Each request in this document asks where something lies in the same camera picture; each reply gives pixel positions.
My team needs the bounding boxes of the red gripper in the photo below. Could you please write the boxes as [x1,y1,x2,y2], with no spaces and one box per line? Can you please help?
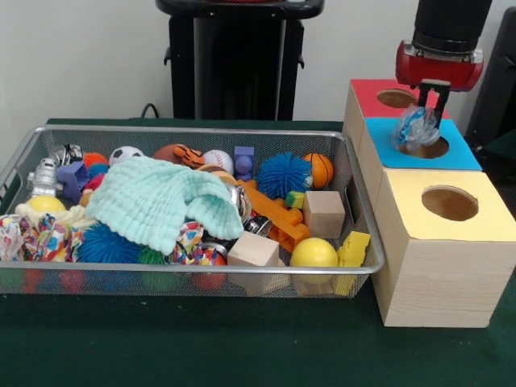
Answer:
[394,39,484,114]

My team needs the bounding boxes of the clear plastic bag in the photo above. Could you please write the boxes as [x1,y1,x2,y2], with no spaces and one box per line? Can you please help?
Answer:
[389,103,441,153]

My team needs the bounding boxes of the mint green knitted cloth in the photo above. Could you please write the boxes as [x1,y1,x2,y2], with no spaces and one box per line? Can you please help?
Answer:
[85,156,245,256]

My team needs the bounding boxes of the wooden box with three holes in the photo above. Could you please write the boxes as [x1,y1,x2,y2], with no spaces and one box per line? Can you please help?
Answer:
[342,78,516,328]

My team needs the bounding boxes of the silver mesh bin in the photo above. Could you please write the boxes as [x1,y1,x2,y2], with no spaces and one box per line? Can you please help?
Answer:
[0,124,385,300]

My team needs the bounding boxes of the black chair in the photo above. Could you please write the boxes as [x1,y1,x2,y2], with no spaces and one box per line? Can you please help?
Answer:
[463,6,516,152]

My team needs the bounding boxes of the dark green table cloth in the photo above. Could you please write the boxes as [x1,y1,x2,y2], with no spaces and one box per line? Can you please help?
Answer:
[471,127,516,190]
[0,117,516,387]

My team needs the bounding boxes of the orange toy basketball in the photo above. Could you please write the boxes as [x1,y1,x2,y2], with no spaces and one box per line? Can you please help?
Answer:
[302,152,335,189]

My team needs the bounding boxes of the wooden cube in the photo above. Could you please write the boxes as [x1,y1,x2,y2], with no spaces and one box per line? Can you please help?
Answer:
[227,230,281,295]
[302,190,347,239]

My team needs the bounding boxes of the yellow cheese wedge toy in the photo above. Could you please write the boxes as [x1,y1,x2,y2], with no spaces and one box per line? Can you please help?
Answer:
[335,230,372,296]

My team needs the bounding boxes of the blue spiky ball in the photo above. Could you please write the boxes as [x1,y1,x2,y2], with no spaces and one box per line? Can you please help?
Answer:
[256,152,314,199]

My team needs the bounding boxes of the orange plastic toy block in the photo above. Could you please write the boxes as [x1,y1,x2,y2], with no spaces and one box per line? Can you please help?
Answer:
[237,179,310,253]

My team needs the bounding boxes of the small toy soccer ball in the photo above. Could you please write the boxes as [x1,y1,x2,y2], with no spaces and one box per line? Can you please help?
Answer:
[108,145,145,166]

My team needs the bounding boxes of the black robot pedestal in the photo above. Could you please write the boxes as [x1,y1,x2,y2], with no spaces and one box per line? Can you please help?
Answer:
[155,0,326,121]

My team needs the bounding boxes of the black cable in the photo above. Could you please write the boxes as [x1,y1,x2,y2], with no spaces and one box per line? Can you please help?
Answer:
[139,102,162,120]

